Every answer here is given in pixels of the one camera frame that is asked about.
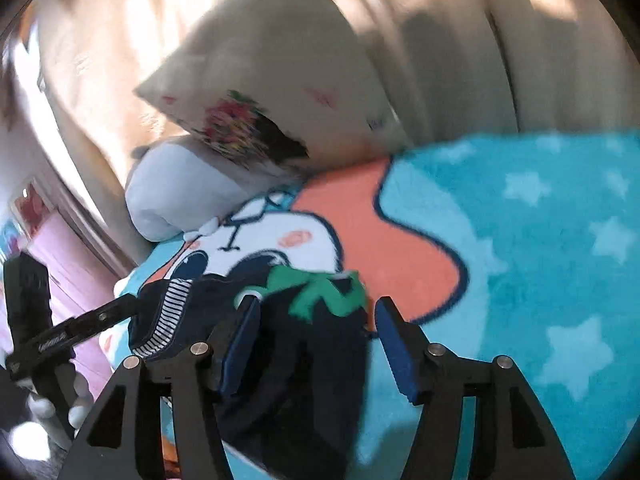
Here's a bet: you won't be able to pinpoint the white floral print pillow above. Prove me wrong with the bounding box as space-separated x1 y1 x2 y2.
132 10 412 179

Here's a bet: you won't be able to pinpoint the pink cabinet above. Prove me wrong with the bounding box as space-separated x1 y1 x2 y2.
25 209 132 403

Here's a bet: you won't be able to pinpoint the beige curtain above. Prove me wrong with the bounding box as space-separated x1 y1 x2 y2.
30 0 626 201

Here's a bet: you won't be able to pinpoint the wall poster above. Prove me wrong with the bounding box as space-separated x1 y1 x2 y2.
7 176 52 242

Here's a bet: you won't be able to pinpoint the dark navy pants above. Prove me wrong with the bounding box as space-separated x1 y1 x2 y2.
127 265 373 480

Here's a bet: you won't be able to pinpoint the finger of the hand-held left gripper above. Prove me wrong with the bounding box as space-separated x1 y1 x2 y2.
64 294 143 343

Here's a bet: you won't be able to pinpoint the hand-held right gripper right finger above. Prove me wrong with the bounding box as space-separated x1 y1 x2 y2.
374 296 577 480

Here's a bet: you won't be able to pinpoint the blue star printed blanket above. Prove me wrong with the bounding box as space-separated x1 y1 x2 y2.
97 130 640 480

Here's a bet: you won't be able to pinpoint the grey white plush pillow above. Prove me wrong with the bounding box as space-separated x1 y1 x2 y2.
124 137 302 244

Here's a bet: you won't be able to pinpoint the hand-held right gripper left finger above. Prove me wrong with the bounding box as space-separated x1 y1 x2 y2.
57 294 264 480

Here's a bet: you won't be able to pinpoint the person's left hand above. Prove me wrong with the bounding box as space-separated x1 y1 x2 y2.
27 374 94 432

